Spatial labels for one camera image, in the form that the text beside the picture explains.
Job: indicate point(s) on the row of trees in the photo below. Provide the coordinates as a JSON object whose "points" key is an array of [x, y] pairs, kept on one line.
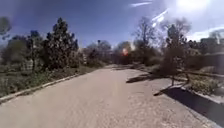
{"points": [[100, 53]]}

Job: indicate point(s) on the pale gravel path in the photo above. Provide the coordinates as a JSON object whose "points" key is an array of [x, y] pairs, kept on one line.
{"points": [[100, 100]]}

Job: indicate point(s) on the large evergreen tree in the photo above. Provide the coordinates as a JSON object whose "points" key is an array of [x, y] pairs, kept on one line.
{"points": [[60, 46]]}

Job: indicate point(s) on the slender tree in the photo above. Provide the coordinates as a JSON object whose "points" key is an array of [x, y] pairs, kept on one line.
{"points": [[173, 50]]}

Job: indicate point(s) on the pale stone kerb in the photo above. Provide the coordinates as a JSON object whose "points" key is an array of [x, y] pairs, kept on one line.
{"points": [[203, 95], [40, 87]]}

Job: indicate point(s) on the bed of low plants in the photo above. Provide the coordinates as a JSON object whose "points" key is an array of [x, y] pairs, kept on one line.
{"points": [[20, 81], [203, 85]]}

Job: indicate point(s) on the building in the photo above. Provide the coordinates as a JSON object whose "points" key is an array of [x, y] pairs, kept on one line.
{"points": [[208, 50]]}

